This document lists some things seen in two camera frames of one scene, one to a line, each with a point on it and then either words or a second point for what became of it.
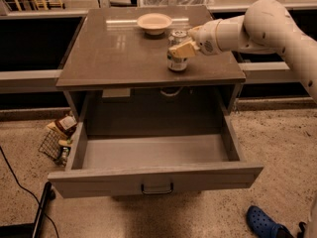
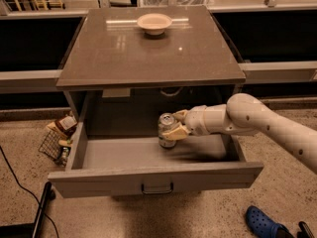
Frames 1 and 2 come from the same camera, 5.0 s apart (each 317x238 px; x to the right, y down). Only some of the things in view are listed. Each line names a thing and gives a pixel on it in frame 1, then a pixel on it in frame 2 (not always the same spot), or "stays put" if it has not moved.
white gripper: x=206 y=37 → x=195 y=121
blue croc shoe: x=264 y=225 stays put
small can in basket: x=64 y=153 stays put
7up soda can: x=177 y=63 → x=165 y=120
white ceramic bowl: x=154 y=23 stays put
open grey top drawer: x=154 y=164 stays put
